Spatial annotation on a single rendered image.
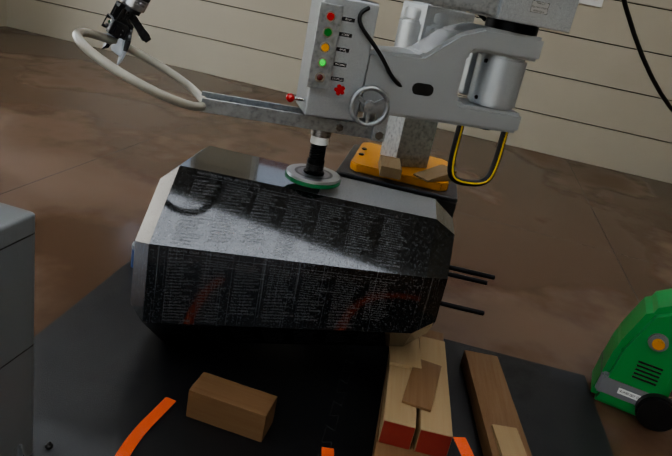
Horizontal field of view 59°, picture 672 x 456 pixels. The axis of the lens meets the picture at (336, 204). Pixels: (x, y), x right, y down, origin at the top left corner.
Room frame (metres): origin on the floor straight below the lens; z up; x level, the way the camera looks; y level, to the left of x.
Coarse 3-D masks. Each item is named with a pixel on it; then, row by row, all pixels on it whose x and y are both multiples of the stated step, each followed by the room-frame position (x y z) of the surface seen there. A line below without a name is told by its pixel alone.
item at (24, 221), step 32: (0, 224) 1.35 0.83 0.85; (32, 224) 1.44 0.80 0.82; (0, 256) 1.33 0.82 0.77; (32, 256) 1.44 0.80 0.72; (0, 288) 1.33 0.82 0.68; (32, 288) 1.44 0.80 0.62; (0, 320) 1.33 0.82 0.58; (32, 320) 1.45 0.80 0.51; (0, 352) 1.33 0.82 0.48; (32, 352) 1.45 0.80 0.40; (0, 384) 1.32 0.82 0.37; (32, 384) 1.45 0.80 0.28; (0, 416) 1.32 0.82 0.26; (32, 416) 1.45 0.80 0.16; (0, 448) 1.32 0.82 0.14; (32, 448) 1.45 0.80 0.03
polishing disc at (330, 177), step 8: (288, 168) 2.21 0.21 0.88; (296, 168) 2.23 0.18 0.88; (328, 168) 2.31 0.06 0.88; (296, 176) 2.13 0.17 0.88; (304, 176) 2.15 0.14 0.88; (312, 176) 2.17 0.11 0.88; (320, 176) 2.19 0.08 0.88; (328, 176) 2.21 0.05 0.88; (336, 176) 2.23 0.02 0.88; (320, 184) 2.12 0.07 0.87; (328, 184) 2.14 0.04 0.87
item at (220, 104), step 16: (208, 96) 2.15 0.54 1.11; (224, 96) 2.16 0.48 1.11; (208, 112) 2.04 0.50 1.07; (224, 112) 2.06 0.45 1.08; (240, 112) 2.07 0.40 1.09; (256, 112) 2.09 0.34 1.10; (272, 112) 2.10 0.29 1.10; (288, 112) 2.12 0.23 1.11; (320, 128) 2.15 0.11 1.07; (336, 128) 2.16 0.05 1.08; (352, 128) 2.19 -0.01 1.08; (368, 128) 2.21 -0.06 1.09
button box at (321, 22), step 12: (324, 12) 2.07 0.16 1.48; (336, 12) 2.08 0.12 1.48; (324, 24) 2.07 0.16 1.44; (336, 24) 2.08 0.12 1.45; (336, 36) 2.09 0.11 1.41; (312, 48) 2.07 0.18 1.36; (312, 60) 2.07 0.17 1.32; (312, 72) 2.07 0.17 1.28; (324, 72) 2.08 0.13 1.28; (312, 84) 2.07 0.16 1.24; (324, 84) 2.08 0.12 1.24
